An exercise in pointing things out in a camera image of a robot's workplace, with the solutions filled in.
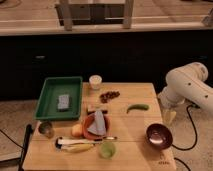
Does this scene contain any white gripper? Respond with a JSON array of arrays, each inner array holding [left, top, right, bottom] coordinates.
[[158, 94, 180, 125]]

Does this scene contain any green pepper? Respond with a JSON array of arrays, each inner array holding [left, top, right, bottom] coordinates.
[[126, 104, 149, 113]]

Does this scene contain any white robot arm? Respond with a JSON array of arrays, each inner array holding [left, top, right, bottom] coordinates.
[[158, 62, 213, 125]]

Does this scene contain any green plastic cup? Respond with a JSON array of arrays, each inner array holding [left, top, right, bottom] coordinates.
[[99, 142, 116, 159]]

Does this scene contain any white plastic cup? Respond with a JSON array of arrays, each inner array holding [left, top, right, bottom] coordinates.
[[89, 75, 102, 90]]

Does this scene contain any small metal cup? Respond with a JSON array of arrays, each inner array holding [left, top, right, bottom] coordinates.
[[38, 121, 54, 138]]

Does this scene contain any dark purple bowl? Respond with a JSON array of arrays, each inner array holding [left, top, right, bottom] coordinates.
[[146, 123, 173, 150]]

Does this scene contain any bunch of red grapes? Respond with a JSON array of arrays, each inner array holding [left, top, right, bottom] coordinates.
[[100, 91, 120, 103]]

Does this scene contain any grey cloth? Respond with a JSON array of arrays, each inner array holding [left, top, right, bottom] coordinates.
[[87, 110, 106, 136]]

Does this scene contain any orange fruit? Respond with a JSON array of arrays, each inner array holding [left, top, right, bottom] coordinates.
[[71, 124, 83, 137]]

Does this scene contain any yellow banana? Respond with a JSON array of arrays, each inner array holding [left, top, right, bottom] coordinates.
[[61, 144, 94, 153]]

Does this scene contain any grey sponge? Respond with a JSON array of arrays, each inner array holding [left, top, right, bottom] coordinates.
[[57, 94, 70, 111]]

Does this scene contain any green plastic tray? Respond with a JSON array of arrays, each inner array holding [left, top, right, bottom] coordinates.
[[35, 76, 83, 121]]

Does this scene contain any black table leg bar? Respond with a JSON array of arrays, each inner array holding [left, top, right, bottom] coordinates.
[[18, 124, 33, 171]]

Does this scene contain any black cable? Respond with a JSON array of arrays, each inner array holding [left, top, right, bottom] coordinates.
[[171, 103, 199, 152]]

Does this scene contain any white handled knife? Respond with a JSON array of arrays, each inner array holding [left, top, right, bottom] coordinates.
[[55, 137, 116, 149]]

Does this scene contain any wooden stool frame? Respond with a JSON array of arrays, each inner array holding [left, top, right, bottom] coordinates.
[[55, 0, 134, 31]]

